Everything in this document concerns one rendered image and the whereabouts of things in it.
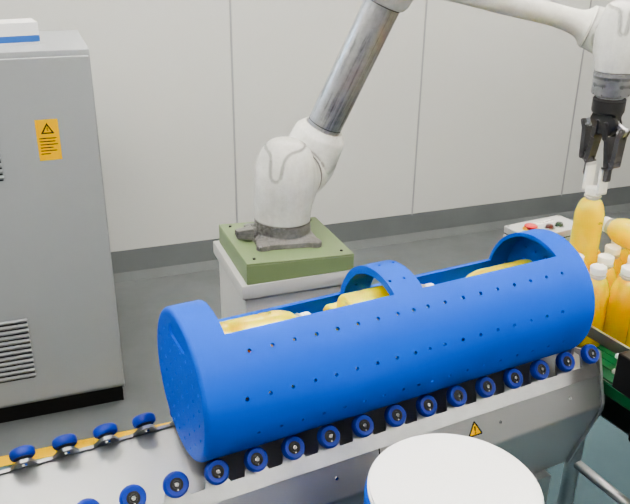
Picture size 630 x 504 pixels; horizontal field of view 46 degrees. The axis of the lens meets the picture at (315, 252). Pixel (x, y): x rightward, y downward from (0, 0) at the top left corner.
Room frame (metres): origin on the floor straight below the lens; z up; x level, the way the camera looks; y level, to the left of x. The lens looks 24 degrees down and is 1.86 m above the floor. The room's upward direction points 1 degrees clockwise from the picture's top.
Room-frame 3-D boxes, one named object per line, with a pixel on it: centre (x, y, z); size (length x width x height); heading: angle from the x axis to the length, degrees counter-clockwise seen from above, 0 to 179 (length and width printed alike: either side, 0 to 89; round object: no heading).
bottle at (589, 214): (1.76, -0.68, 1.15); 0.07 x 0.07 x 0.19
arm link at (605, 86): (1.76, -0.69, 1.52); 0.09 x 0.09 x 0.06
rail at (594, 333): (1.60, -0.65, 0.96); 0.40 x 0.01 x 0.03; 27
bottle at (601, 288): (1.63, -0.68, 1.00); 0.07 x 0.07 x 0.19
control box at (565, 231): (1.91, -0.63, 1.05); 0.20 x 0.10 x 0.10; 117
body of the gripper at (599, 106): (1.76, -0.69, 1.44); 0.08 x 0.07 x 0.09; 27
